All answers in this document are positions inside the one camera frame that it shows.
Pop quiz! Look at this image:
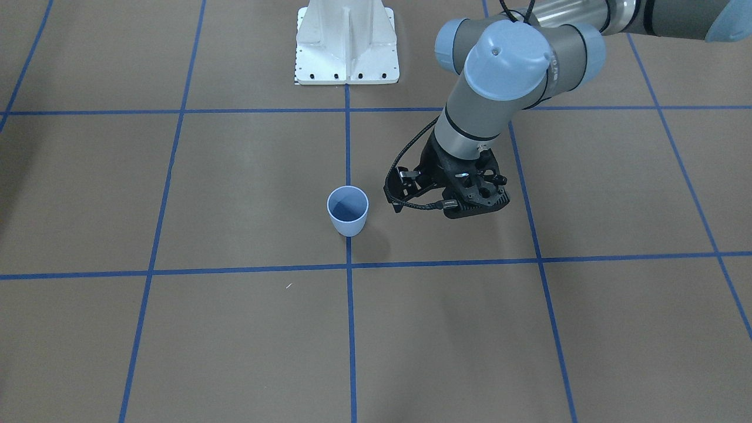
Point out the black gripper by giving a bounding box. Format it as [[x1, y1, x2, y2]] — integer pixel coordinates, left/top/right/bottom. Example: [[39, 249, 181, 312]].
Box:
[[418, 131, 510, 219]]

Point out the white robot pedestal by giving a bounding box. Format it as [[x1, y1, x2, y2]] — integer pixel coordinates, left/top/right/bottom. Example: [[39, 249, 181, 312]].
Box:
[[294, 1, 400, 85]]

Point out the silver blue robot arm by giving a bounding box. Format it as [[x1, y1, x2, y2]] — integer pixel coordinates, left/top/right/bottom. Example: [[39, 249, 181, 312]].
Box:
[[393, 1, 750, 219]]

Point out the black braided camera cable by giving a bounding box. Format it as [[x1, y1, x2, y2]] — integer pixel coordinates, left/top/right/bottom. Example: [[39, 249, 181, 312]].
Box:
[[386, 115, 460, 211]]

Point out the light blue plastic cup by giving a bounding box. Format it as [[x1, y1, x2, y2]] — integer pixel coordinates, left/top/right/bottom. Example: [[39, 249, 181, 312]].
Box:
[[327, 185, 369, 237]]

